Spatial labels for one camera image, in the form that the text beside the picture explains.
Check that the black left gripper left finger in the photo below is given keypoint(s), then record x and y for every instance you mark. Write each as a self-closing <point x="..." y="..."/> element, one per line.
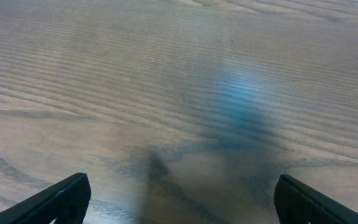
<point x="64" y="202"/>

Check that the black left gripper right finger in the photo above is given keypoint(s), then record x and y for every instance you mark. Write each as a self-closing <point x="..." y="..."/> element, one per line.
<point x="298" y="203"/>

